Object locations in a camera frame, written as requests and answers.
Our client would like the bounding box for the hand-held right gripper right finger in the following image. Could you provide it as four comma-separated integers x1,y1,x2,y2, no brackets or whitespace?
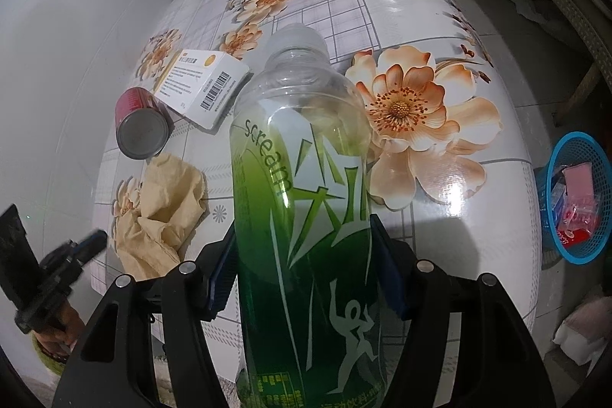
369,213,558,408

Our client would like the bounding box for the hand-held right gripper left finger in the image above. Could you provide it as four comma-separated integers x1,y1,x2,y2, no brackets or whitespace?
52,221,240,408

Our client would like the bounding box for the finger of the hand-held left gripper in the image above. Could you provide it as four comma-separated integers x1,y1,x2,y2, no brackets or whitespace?
72,229,109,264

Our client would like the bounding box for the green plastic bottle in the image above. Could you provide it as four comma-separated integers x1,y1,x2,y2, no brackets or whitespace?
228,22,383,408

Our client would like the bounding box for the blue plastic basket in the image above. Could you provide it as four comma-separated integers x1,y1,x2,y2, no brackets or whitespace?
534,131,612,266

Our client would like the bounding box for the blue packet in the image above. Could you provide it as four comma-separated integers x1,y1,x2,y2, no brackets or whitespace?
547,181,570,220

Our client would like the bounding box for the red snack bag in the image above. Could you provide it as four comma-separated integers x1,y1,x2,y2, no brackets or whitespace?
555,217,601,252

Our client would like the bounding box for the person's left hand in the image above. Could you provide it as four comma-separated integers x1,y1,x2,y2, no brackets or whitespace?
36,305,86,363

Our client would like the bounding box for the beige cloth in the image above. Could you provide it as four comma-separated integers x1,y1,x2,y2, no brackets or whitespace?
112,152,208,280

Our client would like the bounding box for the red drink can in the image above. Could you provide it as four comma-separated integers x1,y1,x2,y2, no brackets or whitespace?
116,87,174,160

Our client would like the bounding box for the white cardboard box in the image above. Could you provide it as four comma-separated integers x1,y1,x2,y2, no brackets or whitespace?
153,48,252,132

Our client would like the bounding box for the pink packet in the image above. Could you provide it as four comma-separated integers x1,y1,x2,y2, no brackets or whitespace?
560,163,598,201

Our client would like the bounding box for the white paper scrap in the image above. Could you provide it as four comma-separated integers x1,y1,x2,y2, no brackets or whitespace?
502,0,543,21

